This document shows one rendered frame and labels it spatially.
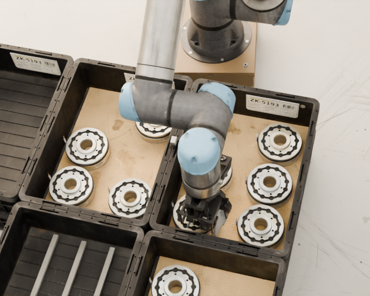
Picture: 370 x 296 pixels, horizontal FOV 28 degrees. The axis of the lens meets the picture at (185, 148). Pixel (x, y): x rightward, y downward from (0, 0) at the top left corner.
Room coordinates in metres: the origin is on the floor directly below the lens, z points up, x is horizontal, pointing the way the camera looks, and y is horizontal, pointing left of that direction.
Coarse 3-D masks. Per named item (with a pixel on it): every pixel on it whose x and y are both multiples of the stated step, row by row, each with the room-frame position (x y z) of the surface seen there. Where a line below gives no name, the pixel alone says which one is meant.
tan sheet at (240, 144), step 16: (240, 128) 0.94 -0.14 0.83; (256, 128) 0.93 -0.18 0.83; (304, 128) 0.91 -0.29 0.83; (224, 144) 0.90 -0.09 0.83; (240, 144) 0.89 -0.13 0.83; (256, 144) 0.88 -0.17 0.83; (304, 144) 0.87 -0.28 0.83; (240, 160) 0.85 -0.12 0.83; (256, 160) 0.84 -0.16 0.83; (240, 176) 0.81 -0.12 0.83; (224, 192) 0.77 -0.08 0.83; (240, 192) 0.76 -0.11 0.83; (240, 208) 0.72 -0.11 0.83; (288, 208) 0.71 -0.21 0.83; (224, 224) 0.69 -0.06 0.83
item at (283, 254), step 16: (208, 80) 1.02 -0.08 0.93; (272, 96) 0.95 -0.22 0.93; (288, 96) 0.94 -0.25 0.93; (304, 96) 0.93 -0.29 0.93; (176, 144) 0.85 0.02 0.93; (304, 160) 0.77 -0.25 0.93; (304, 176) 0.73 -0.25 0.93; (160, 192) 0.74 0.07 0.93; (160, 208) 0.70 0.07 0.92; (160, 224) 0.67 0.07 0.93; (288, 224) 0.62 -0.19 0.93; (208, 240) 0.61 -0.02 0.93; (224, 240) 0.61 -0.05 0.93; (288, 240) 0.59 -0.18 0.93
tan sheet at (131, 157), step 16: (96, 96) 1.09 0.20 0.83; (112, 96) 1.08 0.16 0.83; (80, 112) 1.05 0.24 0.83; (96, 112) 1.04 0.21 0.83; (112, 112) 1.03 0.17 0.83; (80, 128) 1.00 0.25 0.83; (96, 128) 0.99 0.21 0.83; (112, 128) 0.99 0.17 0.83; (128, 128) 0.98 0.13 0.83; (112, 144) 0.94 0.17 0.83; (128, 144) 0.93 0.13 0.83; (144, 144) 0.93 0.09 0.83; (160, 144) 0.92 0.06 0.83; (64, 160) 0.91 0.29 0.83; (112, 160) 0.90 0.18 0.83; (128, 160) 0.89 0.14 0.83; (144, 160) 0.88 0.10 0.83; (160, 160) 0.88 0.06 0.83; (96, 176) 0.86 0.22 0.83; (112, 176) 0.85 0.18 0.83; (128, 176) 0.85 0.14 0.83; (144, 176) 0.84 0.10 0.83; (48, 192) 0.83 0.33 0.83; (96, 192) 0.82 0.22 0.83; (96, 208) 0.77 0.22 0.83
